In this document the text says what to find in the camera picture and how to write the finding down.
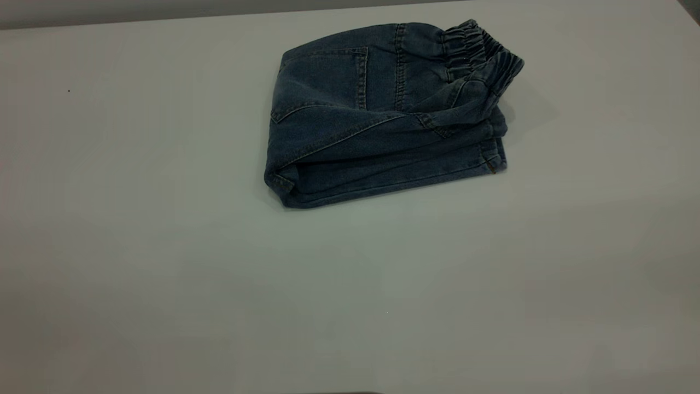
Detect blue denim pants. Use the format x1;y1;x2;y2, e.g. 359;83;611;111
264;19;526;210

